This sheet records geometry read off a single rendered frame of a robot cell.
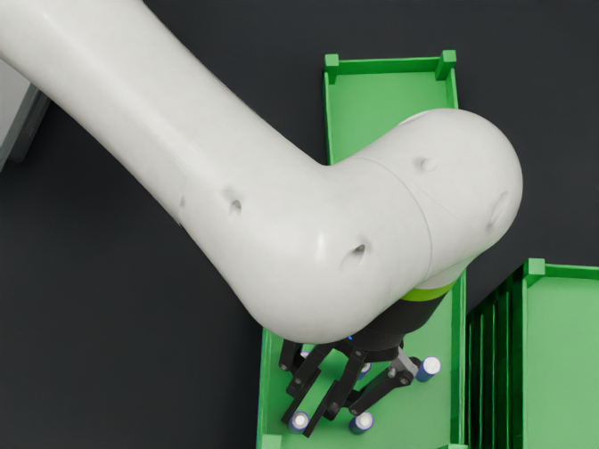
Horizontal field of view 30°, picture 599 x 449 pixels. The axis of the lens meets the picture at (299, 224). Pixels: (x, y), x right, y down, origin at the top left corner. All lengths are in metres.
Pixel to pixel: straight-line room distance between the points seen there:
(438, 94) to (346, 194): 1.10
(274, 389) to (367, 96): 0.72
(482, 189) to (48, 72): 0.32
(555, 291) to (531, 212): 0.38
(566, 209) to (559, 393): 0.47
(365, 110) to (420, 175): 1.03
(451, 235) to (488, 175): 0.05
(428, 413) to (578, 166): 0.72
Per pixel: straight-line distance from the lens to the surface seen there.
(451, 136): 0.77
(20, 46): 0.84
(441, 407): 1.19
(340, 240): 0.68
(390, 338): 0.92
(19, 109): 1.45
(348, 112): 1.76
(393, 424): 1.18
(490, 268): 1.73
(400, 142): 0.76
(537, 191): 1.78
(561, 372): 1.39
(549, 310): 1.40
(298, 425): 1.11
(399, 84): 1.79
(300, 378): 1.04
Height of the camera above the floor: 1.65
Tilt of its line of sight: 75 degrees down
